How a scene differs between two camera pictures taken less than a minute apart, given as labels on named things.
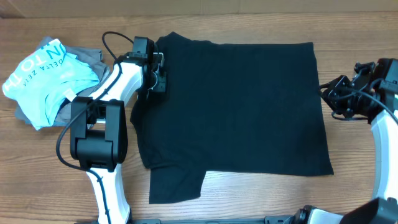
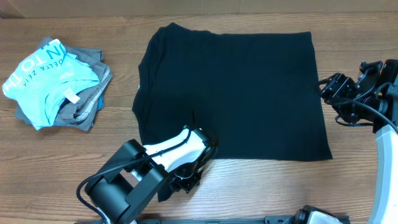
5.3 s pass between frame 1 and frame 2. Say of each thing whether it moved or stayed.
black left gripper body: moved
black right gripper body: stayed
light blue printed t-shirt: stayed
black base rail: stayed
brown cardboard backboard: stayed
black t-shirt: moved
